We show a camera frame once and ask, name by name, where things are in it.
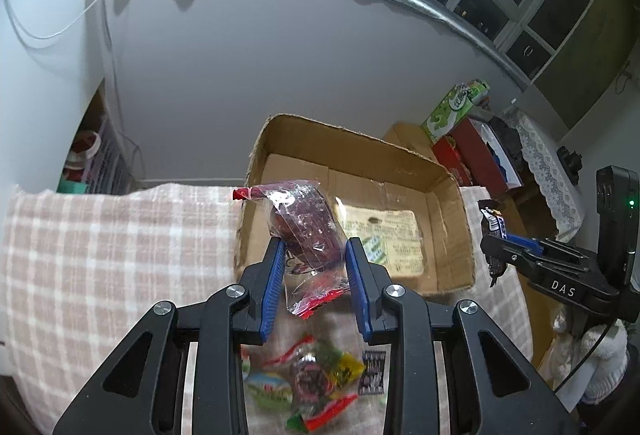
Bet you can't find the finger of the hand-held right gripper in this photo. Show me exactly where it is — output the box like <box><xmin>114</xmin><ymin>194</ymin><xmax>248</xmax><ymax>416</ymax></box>
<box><xmin>502</xmin><ymin>230</ymin><xmax>596</xmax><ymax>267</ymax></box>
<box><xmin>481</xmin><ymin>235</ymin><xmax>547</xmax><ymax>279</ymax></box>

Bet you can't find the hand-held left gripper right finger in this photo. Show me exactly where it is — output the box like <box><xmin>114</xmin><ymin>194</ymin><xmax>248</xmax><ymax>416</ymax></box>
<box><xmin>345</xmin><ymin>237</ymin><xmax>581</xmax><ymax>435</ymax></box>

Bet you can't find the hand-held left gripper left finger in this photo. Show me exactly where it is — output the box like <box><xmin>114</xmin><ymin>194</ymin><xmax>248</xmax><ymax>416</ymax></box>
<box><xmin>52</xmin><ymin>239</ymin><xmax>286</xmax><ymax>435</ymax></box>

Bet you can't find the brown chocolate bar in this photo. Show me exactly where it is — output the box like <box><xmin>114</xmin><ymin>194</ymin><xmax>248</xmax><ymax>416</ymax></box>
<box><xmin>478</xmin><ymin>198</ymin><xmax>509</xmax><ymax>289</ymax></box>

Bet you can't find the red white candy packet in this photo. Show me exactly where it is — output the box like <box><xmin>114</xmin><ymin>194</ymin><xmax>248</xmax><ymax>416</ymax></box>
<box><xmin>260</xmin><ymin>335</ymin><xmax>317</xmax><ymax>368</ymax></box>

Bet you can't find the clear red snack packet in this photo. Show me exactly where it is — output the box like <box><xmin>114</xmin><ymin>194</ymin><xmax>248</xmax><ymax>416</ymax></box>
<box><xmin>232</xmin><ymin>182</ymin><xmax>351</xmax><ymax>320</ymax></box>

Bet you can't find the yellow candy packet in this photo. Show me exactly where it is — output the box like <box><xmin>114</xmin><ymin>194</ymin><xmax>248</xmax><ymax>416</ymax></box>
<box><xmin>320</xmin><ymin>340</ymin><xmax>366</xmax><ymax>388</ymax></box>

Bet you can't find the small black snack packet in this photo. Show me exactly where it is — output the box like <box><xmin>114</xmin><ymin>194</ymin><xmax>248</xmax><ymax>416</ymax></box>
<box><xmin>359</xmin><ymin>351</ymin><xmax>387</xmax><ymax>396</ymax></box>

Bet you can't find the round purple candy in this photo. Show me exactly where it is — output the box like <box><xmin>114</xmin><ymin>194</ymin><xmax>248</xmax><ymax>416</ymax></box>
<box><xmin>291</xmin><ymin>355</ymin><xmax>332</xmax><ymax>398</ymax></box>

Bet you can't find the green white snack packet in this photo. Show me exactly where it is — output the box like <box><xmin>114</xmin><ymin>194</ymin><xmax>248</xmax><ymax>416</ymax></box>
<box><xmin>243</xmin><ymin>367</ymin><xmax>293</xmax><ymax>411</ymax></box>

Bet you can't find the red green candy packet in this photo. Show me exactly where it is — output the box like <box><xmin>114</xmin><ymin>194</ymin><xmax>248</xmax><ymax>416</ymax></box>
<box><xmin>286</xmin><ymin>392</ymin><xmax>358</xmax><ymax>433</ymax></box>

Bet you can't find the cardboard box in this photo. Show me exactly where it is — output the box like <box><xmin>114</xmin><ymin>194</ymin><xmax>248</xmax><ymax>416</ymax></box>
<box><xmin>234</xmin><ymin>114</ymin><xmax>476</xmax><ymax>298</ymax></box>

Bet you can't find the person's right hand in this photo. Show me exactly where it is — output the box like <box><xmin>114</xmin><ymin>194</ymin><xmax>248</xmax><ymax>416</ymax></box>
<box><xmin>552</xmin><ymin>310</ymin><xmax>629</xmax><ymax>406</ymax></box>

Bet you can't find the white lace cloth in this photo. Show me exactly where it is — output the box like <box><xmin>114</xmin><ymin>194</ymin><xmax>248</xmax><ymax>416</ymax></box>
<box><xmin>502</xmin><ymin>108</ymin><xmax>586</xmax><ymax>243</ymax></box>

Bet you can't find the small black object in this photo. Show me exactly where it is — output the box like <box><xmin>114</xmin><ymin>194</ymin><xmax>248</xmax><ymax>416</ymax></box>
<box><xmin>556</xmin><ymin>146</ymin><xmax>584</xmax><ymax>186</ymax></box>

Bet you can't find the red box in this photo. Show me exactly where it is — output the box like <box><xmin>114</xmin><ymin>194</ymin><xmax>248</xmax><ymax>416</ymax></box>
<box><xmin>431</xmin><ymin>118</ymin><xmax>523</xmax><ymax>191</ymax></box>

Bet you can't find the green tissue box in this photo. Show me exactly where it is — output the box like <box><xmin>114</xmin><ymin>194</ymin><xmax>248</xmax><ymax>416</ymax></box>
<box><xmin>421</xmin><ymin>79</ymin><xmax>488</xmax><ymax>145</ymax></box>

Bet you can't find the checked tablecloth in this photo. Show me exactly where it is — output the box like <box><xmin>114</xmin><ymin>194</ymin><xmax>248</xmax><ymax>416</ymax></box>
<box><xmin>0</xmin><ymin>182</ymin><xmax>533</xmax><ymax>435</ymax></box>

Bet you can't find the storage shelf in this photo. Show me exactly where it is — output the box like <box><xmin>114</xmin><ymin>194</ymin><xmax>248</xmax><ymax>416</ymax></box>
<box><xmin>55</xmin><ymin>85</ymin><xmax>137</xmax><ymax>196</ymax></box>

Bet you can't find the red white shelf item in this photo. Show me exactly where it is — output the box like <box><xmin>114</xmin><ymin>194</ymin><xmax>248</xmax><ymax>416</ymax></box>
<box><xmin>66</xmin><ymin>130</ymin><xmax>103</xmax><ymax>172</ymax></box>

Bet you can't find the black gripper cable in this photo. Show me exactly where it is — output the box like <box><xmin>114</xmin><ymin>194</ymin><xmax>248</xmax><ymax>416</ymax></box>
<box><xmin>550</xmin><ymin>315</ymin><xmax>618</xmax><ymax>396</ymax></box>

